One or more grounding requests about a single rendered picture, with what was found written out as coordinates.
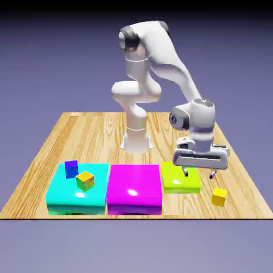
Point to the large magenta box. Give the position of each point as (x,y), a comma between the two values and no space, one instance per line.
(134,187)

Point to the small orange cube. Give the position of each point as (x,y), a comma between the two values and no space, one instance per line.
(85,181)

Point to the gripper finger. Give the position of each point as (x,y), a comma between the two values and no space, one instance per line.
(212,173)
(185,172)

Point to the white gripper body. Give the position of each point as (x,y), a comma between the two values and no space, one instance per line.
(200,160)

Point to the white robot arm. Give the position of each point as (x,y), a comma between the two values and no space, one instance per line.
(136,70)

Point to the small blue cube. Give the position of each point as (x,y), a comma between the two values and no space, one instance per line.
(71,169)

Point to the large cyan box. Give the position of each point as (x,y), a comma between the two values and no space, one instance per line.
(79,192)

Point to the small yellow cube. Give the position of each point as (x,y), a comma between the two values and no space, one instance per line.
(219,197)

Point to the large lime green box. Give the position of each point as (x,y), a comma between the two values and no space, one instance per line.
(181,181)

